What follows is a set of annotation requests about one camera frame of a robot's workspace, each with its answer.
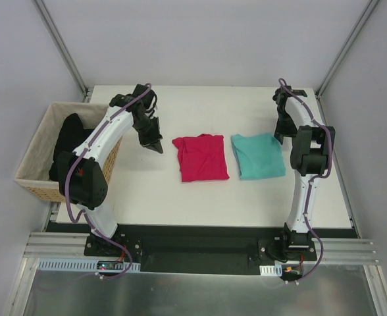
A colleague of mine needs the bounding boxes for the teal t shirt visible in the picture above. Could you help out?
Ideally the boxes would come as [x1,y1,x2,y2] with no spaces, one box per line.
[230,133,286,180]

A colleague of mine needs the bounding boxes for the pink t shirt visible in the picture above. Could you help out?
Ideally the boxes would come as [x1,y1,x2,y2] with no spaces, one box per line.
[172,134,230,183]

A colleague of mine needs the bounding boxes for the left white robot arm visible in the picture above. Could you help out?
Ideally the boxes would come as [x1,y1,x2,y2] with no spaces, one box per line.
[57,83,163,256]

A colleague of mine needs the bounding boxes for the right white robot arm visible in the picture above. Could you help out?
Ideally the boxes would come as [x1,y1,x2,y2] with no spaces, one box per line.
[272,84,335,234]

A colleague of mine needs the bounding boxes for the black t shirt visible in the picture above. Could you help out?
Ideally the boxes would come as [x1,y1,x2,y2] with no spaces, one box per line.
[49,113,93,182]

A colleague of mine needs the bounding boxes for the wicker laundry basket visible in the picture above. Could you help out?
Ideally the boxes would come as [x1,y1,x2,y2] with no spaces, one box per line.
[14,102,108,202]

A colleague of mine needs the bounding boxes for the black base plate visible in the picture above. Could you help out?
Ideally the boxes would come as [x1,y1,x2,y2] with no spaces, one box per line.
[84,224,317,275]

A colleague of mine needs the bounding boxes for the left rear aluminium post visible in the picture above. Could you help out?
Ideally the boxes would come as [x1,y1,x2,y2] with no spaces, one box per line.
[32,0,89,97]

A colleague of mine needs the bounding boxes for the aluminium post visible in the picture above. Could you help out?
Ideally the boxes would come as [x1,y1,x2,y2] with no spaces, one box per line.
[32,0,89,97]
[315,0,381,99]

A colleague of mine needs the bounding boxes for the right rear aluminium post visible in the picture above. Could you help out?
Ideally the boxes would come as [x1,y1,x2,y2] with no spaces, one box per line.
[315,0,381,99]

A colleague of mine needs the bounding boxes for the right white cable duct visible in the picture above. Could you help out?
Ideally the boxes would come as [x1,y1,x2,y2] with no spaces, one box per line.
[259,265,282,277]

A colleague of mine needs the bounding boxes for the white cable duct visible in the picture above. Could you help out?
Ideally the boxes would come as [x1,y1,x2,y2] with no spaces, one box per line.
[259,265,282,277]
[38,259,141,273]

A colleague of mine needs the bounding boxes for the aluminium rail frame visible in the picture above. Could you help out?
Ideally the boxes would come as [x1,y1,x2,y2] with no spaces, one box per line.
[2,197,387,316]

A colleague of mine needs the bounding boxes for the left white cable duct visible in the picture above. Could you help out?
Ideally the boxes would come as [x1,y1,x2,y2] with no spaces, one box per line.
[38,259,141,273]

